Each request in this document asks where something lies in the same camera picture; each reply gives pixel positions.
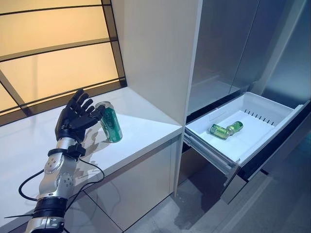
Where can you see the white tall cabinet panel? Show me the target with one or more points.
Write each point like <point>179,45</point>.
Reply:
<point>158,60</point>

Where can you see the white fridge drawer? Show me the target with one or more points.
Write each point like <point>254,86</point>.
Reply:
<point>255,126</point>

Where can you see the small green drink can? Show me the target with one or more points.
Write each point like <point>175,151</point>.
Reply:
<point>218,131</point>
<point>236,126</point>

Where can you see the amber lit window dark frame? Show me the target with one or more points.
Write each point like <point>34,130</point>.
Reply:
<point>48,29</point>

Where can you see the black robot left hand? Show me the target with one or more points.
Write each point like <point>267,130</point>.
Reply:
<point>73,119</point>

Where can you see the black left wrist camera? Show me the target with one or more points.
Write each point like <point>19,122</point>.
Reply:
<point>76,150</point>

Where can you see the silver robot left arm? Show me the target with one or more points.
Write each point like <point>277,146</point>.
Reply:
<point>58,174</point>

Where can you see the tall green drink can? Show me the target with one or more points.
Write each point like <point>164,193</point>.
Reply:
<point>110,123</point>

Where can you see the stainless steel fridge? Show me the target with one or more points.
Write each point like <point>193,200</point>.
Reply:
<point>218,48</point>

